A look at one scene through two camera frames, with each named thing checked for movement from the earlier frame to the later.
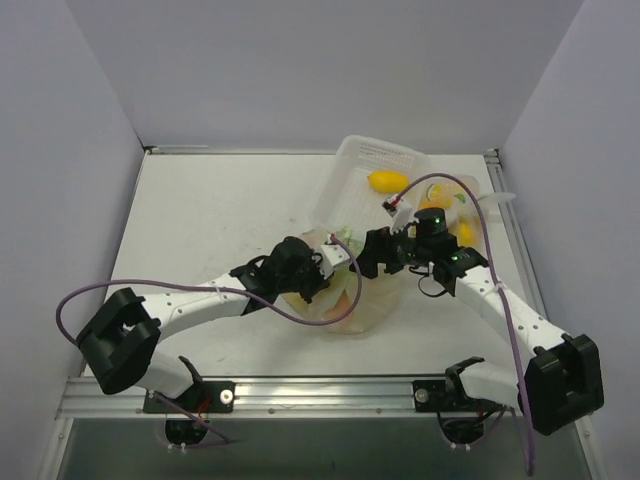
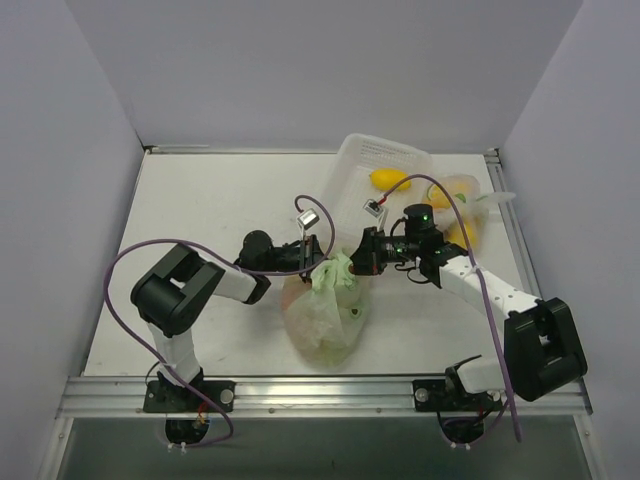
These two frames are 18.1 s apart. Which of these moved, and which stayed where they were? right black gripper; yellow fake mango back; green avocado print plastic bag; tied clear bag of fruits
Moved: green avocado print plastic bag
Stayed: yellow fake mango back; tied clear bag of fruits; right black gripper
